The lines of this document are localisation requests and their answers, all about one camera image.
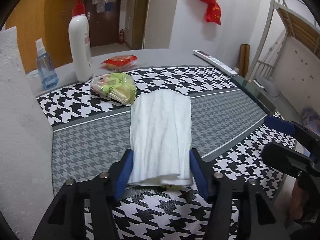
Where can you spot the red snack packet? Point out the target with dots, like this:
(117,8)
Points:
(120,62)

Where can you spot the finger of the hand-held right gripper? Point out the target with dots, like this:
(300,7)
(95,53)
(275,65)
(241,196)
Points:
(278,125)
(285,158)

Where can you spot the blue paper notice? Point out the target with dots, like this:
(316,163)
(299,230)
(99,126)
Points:
(108,6)

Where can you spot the small white paper notice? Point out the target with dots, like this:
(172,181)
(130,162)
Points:
(100,8)

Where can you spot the blue patterned blanket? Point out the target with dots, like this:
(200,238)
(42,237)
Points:
(311,118)

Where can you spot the dark brown entrance door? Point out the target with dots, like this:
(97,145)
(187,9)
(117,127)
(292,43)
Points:
(105,30)

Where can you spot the white lotion pump bottle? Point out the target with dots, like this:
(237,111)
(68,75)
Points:
(80,50)

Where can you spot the white towel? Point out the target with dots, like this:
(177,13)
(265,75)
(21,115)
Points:
(160,135)

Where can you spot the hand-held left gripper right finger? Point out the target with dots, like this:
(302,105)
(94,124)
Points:
(200,172)

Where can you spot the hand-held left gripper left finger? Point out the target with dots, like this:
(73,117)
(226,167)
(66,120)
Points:
(123,175)

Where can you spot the white foam box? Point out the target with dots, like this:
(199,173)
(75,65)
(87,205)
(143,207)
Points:
(22,130)

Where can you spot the blue spray bottle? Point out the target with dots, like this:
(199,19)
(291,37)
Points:
(46,72)

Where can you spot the houndstooth table runner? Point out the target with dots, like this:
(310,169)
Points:
(87,140)

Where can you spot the black smartphone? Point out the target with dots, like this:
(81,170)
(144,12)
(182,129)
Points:
(252,92)

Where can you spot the light wooden side door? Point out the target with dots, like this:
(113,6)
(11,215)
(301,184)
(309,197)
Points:
(140,17)

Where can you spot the white remote control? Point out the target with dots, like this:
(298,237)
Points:
(215,61)

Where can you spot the metal bunk bed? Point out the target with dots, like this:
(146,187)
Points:
(295,25)

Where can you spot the red fire extinguisher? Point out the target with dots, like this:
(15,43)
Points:
(121,37)

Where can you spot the wooden wardrobe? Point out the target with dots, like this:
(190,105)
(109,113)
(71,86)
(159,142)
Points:
(55,17)

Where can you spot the grey folded cloth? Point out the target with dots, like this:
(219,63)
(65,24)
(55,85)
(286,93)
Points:
(266,86)

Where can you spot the person's right hand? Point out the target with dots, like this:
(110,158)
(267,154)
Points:
(297,200)

